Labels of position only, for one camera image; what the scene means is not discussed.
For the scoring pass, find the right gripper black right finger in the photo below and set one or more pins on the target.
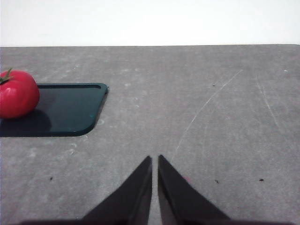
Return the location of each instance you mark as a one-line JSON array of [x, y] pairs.
[[180, 201]]

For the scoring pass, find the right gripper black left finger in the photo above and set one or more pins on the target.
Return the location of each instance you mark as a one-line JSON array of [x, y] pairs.
[[126, 201]]

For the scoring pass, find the red tomato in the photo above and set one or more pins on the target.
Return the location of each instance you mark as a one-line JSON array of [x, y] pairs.
[[18, 96]]

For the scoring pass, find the black flat tray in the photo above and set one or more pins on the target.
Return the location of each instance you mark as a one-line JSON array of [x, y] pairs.
[[70, 110]]

